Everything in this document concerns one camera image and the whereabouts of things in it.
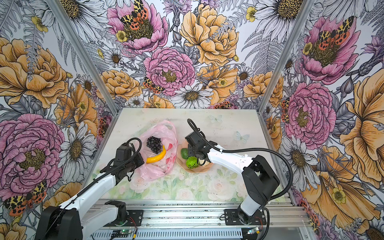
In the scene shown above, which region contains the fake green lime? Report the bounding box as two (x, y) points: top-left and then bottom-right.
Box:
(181, 148), (189, 160)

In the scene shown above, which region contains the fake green custard apple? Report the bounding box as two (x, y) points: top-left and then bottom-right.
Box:
(186, 157), (199, 169)

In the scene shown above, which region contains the pink petal-shaped bowl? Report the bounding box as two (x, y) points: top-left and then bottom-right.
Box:
(176, 140), (214, 173)

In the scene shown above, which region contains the fake yellow banana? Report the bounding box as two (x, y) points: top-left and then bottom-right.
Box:
(146, 146), (167, 164)

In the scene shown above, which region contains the pink plastic bag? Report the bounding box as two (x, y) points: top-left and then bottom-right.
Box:
(135, 120), (179, 181)

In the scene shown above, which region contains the fake pale pear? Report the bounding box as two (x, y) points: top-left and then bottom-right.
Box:
(198, 159), (207, 166)

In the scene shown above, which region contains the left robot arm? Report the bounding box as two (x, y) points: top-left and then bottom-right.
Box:
(35, 138), (144, 240)

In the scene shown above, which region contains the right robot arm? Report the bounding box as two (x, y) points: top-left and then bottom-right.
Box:
(185, 133), (280, 225)

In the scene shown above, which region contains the fake black grape bunch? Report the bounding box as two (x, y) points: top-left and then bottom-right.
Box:
(147, 136), (163, 155)

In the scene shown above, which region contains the green circuit board left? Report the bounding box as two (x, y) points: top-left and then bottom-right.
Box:
(111, 229), (133, 239)

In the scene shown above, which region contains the green circuit board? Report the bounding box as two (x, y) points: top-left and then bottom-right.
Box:
(111, 229), (133, 239)
(247, 227), (260, 235)

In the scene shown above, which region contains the green circuit board right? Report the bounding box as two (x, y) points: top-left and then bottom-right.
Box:
(247, 227), (260, 235)

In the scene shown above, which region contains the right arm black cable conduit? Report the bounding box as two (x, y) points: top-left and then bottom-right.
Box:
(187, 118), (294, 240)

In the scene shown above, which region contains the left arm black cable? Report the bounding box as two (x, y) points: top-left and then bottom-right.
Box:
(41, 137), (143, 240)

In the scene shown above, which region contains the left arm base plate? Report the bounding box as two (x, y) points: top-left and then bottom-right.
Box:
(120, 210), (144, 227)

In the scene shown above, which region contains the aluminium front rail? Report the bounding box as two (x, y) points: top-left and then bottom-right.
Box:
(53, 200), (313, 230)

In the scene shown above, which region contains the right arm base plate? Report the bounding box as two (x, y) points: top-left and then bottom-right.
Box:
(223, 209), (267, 226)

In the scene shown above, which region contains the white slotted cable duct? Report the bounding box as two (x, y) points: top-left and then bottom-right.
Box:
(87, 228), (243, 240)

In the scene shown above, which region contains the left aluminium frame post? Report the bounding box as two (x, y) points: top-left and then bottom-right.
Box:
(47, 1), (120, 116)

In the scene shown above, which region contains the aluminium frame post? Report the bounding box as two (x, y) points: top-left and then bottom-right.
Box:
(47, 1), (120, 116)
(258, 0), (315, 114)

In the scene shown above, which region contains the right aluminium frame post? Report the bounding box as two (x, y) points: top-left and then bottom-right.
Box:
(258, 0), (315, 114)

